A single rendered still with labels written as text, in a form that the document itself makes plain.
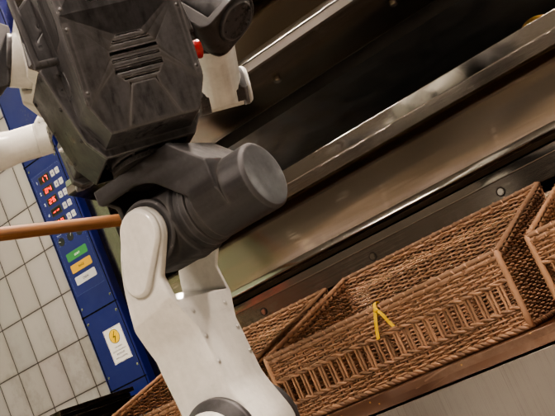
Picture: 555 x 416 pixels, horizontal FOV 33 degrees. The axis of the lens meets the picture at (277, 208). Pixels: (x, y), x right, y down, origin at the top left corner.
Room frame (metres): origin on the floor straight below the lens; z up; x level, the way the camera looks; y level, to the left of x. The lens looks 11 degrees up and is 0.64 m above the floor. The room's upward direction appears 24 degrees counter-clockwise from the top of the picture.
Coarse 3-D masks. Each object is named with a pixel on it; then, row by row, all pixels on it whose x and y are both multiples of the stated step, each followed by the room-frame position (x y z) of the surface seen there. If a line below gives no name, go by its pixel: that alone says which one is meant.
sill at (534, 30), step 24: (528, 24) 2.05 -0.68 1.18; (552, 24) 2.03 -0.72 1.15; (504, 48) 2.09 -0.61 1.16; (456, 72) 2.15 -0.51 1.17; (408, 96) 2.22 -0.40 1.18; (432, 96) 2.19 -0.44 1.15; (384, 120) 2.26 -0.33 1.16; (336, 144) 2.33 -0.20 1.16; (288, 168) 2.41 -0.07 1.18; (312, 168) 2.38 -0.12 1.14
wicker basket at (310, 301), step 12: (324, 288) 2.40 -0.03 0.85; (300, 300) 2.44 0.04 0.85; (312, 300) 2.32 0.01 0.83; (276, 312) 2.48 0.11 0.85; (288, 312) 2.46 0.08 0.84; (300, 312) 2.26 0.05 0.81; (252, 324) 2.51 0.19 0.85; (264, 324) 2.50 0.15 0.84; (276, 324) 2.48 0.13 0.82; (288, 324) 2.19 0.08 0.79; (324, 324) 2.33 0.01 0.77; (252, 336) 2.51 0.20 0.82; (264, 336) 2.49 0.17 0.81; (276, 336) 2.14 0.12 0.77; (252, 348) 2.51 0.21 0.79; (264, 348) 2.08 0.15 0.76; (264, 372) 2.04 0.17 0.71; (156, 384) 2.57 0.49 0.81; (144, 396) 2.51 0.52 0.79; (156, 396) 2.55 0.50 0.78; (168, 396) 2.60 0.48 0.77; (132, 408) 2.46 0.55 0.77; (144, 408) 2.50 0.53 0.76; (156, 408) 2.54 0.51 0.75; (168, 408) 2.11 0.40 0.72
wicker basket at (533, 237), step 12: (552, 192) 1.87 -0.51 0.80; (552, 204) 1.83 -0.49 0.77; (540, 216) 1.74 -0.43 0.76; (552, 216) 1.82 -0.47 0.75; (540, 228) 1.64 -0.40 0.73; (552, 228) 1.63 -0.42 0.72; (528, 240) 1.65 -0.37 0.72; (540, 240) 1.64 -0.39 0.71; (552, 240) 1.64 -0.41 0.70; (540, 252) 1.65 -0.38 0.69; (552, 252) 1.64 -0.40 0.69; (540, 264) 1.65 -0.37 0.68; (552, 264) 1.64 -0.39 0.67; (552, 276) 1.67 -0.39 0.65; (552, 288) 1.65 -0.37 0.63
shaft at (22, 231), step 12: (96, 216) 2.17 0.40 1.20; (108, 216) 2.20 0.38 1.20; (0, 228) 1.92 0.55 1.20; (12, 228) 1.94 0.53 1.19; (24, 228) 1.97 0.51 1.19; (36, 228) 2.00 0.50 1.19; (48, 228) 2.02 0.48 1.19; (60, 228) 2.06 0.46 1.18; (72, 228) 2.09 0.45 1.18; (84, 228) 2.13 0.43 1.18; (96, 228) 2.17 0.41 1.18; (0, 240) 1.92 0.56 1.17
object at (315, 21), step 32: (352, 0) 2.07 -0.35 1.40; (384, 0) 2.11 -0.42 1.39; (416, 0) 2.15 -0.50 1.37; (320, 32) 2.16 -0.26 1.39; (352, 32) 2.20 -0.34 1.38; (384, 32) 2.25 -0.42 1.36; (256, 64) 2.22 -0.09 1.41; (288, 64) 2.26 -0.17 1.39; (320, 64) 2.31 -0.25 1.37; (256, 96) 2.36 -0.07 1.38; (224, 128) 2.48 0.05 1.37
